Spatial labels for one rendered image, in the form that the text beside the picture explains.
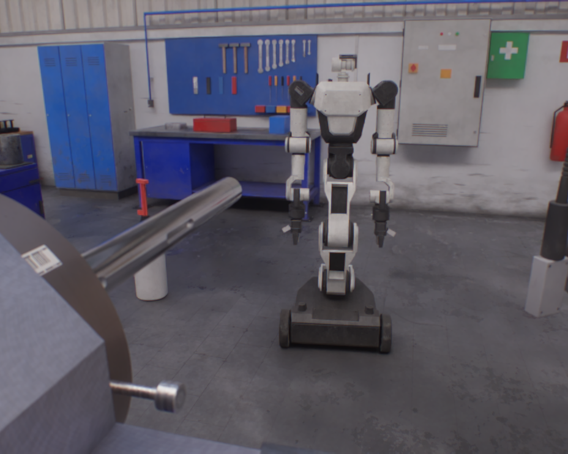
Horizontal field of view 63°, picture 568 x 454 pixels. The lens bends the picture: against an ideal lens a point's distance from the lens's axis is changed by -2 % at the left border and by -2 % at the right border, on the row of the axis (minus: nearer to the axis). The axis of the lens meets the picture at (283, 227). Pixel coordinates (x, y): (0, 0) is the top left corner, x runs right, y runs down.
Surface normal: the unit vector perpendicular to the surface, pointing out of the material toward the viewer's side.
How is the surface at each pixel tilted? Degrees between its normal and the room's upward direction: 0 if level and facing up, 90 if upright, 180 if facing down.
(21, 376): 45
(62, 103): 90
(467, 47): 90
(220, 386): 0
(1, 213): 27
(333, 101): 90
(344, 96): 90
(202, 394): 0
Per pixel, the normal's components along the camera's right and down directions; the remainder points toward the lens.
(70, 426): 0.97, 0.07
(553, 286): 0.33, 0.28
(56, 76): -0.26, 0.29
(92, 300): 0.87, -0.37
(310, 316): -0.07, -0.47
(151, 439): 0.00, -0.96
